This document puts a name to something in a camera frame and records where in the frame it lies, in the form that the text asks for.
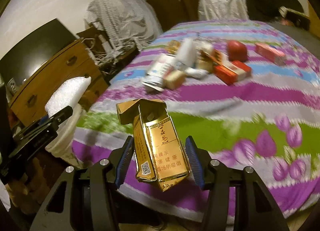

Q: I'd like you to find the beige sponge block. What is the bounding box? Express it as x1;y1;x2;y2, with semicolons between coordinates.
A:
196;57;214;74
164;70;185;90

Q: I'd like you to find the wooden chest of drawers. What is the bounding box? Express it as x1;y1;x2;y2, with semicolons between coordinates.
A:
9;39;108;126

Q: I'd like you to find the white red medicine box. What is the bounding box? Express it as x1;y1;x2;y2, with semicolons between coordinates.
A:
142;53;176;92

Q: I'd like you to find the black flat television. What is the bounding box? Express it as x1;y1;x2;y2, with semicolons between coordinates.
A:
1;19;76;86

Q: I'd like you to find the pink rectangular box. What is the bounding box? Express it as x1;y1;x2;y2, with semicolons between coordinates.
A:
255;43;286;66

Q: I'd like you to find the silver crinkled chair cover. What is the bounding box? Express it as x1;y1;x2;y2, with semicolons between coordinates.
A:
198;0;249;21

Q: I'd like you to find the black clothing pile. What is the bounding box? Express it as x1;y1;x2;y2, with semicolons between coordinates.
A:
246;0;304;22

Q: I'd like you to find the striped floral bed sheet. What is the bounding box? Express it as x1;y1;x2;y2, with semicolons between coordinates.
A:
72;21;319;217

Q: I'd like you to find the white router with cables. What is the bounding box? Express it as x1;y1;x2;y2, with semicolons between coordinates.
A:
81;35;131;69

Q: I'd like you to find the grey striped draped cloth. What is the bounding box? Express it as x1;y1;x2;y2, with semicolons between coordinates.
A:
85;0;163;50

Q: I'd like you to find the grey mattress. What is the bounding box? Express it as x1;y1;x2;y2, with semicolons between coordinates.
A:
267;22;320;60

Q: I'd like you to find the red apple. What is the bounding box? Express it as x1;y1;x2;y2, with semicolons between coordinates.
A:
227;40;248;62

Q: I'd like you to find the white plastic trash bucket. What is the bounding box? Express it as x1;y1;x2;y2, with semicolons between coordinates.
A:
45;104;85;169

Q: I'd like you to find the red white cigarette carton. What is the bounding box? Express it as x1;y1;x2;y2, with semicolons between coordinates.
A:
214;61;252;86

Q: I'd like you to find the gold cigarette carton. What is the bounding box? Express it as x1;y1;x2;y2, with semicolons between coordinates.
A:
116;99;190;192

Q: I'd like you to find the orange crinkled wrapper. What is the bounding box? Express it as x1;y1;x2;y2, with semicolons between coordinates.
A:
165;40;181;54

